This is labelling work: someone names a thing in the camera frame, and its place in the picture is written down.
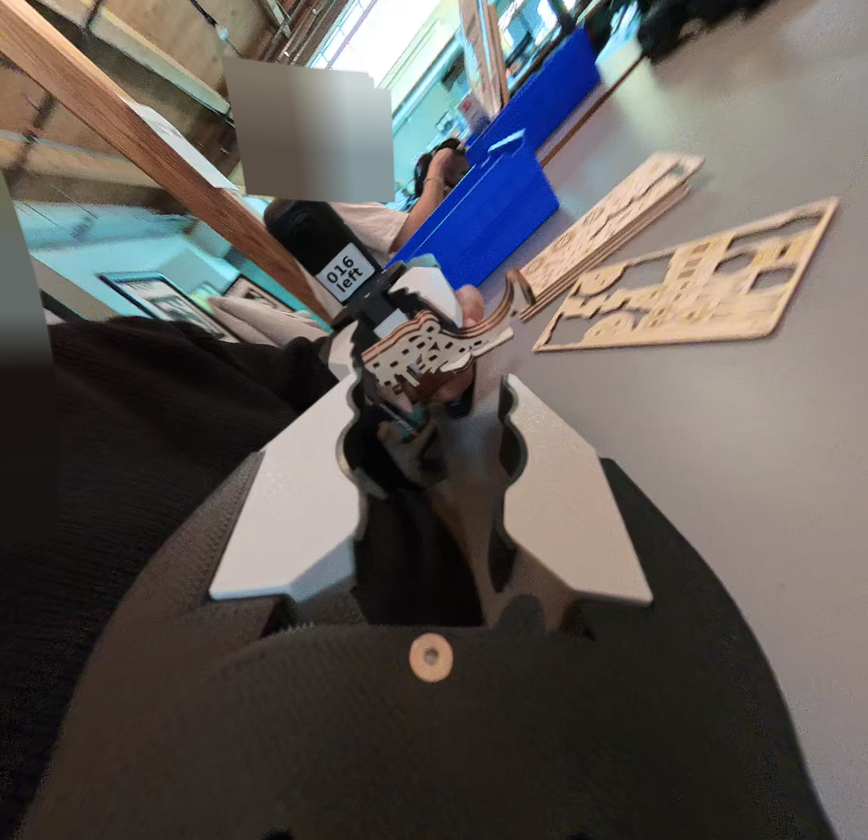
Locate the person's black sweater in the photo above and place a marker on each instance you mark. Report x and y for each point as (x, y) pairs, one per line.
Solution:
(135, 460)

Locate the blue plastic bin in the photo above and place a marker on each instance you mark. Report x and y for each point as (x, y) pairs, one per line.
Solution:
(488, 223)
(549, 101)

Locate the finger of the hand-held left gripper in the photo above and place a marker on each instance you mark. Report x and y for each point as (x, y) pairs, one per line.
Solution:
(427, 287)
(342, 359)

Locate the person's left hand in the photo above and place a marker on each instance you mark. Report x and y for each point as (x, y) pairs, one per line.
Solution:
(470, 308)

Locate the person's left forearm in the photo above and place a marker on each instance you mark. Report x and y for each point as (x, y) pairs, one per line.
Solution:
(291, 372)

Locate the wooden beam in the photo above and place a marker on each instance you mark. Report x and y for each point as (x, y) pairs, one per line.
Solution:
(135, 125)

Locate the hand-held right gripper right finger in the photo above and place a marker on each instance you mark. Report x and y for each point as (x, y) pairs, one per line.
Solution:
(569, 521)

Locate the punched-out wooden puzzle sheet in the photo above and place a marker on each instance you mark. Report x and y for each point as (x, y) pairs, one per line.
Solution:
(583, 318)

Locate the stack of wooden puzzle sheets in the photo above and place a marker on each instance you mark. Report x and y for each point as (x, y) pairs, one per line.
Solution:
(610, 230)

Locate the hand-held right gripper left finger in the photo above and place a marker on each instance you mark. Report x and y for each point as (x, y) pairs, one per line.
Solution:
(291, 514)

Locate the grey desk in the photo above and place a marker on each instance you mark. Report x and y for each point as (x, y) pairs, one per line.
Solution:
(712, 481)

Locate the wooden puzzle model assembly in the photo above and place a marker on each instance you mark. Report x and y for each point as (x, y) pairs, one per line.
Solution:
(434, 352)

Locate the framed picture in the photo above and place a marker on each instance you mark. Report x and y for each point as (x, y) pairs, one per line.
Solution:
(163, 301)

